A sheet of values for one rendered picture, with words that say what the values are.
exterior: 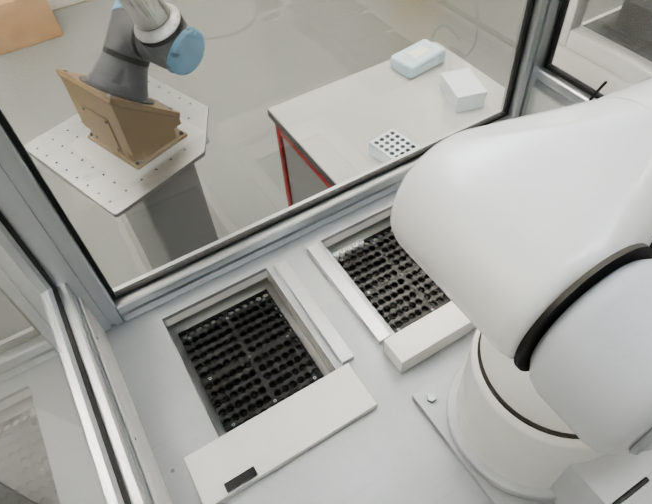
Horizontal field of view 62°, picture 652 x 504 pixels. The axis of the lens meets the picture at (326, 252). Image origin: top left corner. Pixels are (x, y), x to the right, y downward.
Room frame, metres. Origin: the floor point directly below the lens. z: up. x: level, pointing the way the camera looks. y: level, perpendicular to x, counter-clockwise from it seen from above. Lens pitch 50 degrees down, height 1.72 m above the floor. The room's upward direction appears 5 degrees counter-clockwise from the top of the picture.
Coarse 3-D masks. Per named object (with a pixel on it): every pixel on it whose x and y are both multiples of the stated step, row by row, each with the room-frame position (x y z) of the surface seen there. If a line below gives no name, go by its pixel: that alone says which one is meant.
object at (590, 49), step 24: (576, 0) 0.92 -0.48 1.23; (600, 0) 0.88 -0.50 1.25; (624, 0) 0.84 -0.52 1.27; (648, 0) 0.80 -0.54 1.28; (576, 24) 0.90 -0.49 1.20; (600, 24) 0.86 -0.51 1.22; (624, 24) 0.83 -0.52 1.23; (648, 24) 0.79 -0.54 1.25; (576, 48) 0.89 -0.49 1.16; (600, 48) 0.85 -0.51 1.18; (624, 48) 0.81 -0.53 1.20; (648, 48) 0.78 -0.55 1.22; (576, 72) 0.88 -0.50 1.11; (600, 72) 0.84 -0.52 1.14; (624, 72) 0.80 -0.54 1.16; (648, 72) 0.76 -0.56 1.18; (600, 96) 0.82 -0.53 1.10
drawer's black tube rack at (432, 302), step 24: (384, 240) 0.69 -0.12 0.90; (360, 264) 0.66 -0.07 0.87; (384, 264) 0.63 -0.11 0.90; (408, 264) 0.63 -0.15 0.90; (360, 288) 0.58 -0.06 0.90; (384, 288) 0.58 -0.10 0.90; (408, 288) 0.59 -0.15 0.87; (432, 288) 0.57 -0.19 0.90; (384, 312) 0.53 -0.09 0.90; (408, 312) 0.52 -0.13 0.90
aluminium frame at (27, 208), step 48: (528, 48) 0.92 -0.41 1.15; (528, 96) 0.93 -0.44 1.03; (576, 96) 0.84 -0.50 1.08; (0, 144) 0.52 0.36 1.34; (0, 192) 0.51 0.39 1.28; (48, 192) 0.54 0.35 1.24; (336, 192) 0.74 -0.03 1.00; (384, 192) 0.77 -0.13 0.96; (48, 240) 0.51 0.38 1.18; (240, 240) 0.65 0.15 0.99; (288, 240) 0.67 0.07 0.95; (96, 288) 0.52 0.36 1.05; (144, 288) 0.56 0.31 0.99; (192, 288) 0.58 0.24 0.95; (96, 384) 0.34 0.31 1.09; (144, 480) 0.22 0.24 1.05
